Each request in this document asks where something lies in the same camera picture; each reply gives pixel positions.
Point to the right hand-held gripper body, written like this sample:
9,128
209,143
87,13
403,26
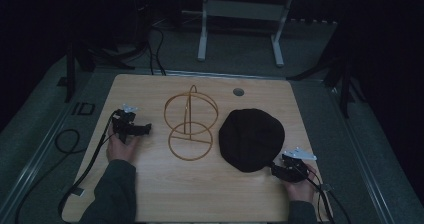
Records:
297,165

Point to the black tripod stand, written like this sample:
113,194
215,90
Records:
345,80
70,70

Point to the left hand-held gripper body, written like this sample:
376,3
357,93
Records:
124,121

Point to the white metal desk frame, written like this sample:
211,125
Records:
245,10

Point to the person's left hand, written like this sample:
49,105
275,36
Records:
120,151

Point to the black hat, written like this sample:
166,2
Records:
251,139

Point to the person's right hand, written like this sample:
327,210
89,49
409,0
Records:
301,189

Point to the grey table grommet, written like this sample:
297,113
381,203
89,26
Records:
238,92

